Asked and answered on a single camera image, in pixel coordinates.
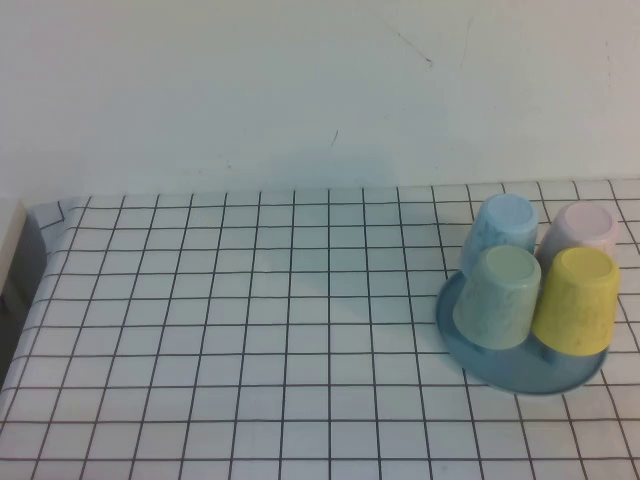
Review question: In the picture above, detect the pale green plastic cup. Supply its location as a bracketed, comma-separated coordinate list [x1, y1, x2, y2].
[452, 244, 544, 350]

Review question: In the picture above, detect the light blue plastic cup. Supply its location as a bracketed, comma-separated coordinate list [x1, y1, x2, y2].
[458, 193, 540, 281]

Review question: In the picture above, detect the blue round cup stand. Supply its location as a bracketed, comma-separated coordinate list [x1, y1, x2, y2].
[434, 269, 611, 397]

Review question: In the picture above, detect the yellow plastic cup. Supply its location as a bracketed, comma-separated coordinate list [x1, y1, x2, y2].
[531, 247, 621, 357]

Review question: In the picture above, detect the pale pink plastic cup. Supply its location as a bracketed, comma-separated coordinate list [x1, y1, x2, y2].
[537, 201, 620, 266]

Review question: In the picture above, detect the white black-grid tablecloth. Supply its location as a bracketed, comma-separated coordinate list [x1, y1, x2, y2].
[0, 179, 640, 480]

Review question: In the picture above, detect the white side panel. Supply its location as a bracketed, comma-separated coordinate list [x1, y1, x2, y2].
[0, 197, 30, 304]

